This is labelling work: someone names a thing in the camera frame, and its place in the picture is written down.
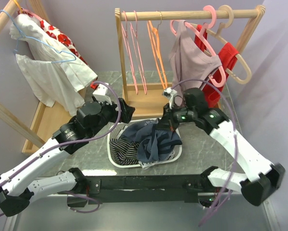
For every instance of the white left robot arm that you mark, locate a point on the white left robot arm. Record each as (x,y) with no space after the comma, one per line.
(20,187)

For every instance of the wooden clothes rack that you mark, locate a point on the wooden clothes rack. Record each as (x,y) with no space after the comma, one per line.
(228,37)
(17,97)

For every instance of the orange plastic hanger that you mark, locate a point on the orange plastic hanger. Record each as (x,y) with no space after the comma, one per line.
(155,44)

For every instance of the red floral white garment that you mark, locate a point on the red floral white garment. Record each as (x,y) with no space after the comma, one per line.
(58,35)

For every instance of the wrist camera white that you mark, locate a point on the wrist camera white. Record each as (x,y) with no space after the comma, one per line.
(170,94)
(100,93)

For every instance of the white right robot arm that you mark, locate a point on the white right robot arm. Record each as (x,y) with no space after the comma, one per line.
(260,179)

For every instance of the wooden clothes rack centre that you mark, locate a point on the wooden clothes rack centre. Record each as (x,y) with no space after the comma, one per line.
(228,37)

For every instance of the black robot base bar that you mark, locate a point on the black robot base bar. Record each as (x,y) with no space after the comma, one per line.
(146,188)

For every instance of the white striped tank top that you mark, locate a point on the white striped tank top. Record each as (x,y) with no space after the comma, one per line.
(146,164)

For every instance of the white perforated plastic basket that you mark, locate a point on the white perforated plastic basket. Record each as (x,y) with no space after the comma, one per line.
(175,156)

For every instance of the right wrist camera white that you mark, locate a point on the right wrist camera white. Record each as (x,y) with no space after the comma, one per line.
(170,94)

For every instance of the wooden clothes rack left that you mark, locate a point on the wooden clothes rack left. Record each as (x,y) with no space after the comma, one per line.
(17,97)

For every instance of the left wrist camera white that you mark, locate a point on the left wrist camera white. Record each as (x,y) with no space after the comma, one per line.
(100,93)

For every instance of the pink plastic hanger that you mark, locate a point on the pink plastic hanger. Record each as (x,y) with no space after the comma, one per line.
(218,78)

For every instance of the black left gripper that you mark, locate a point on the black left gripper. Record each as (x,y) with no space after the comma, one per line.
(126,110)

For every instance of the pink wire hanger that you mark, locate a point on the pink wire hanger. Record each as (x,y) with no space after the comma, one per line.
(134,37)
(128,50)

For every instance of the mauve tank top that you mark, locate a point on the mauve tank top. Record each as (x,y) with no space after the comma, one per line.
(189,63)

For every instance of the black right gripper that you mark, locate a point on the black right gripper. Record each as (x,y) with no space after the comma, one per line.
(167,122)

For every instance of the navy blue tank top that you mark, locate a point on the navy blue tank top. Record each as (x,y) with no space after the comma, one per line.
(154,144)

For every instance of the white dress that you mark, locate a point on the white dress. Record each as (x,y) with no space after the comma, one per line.
(54,73)

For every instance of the black striped tank top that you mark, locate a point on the black striped tank top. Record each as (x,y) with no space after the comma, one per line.
(123,152)

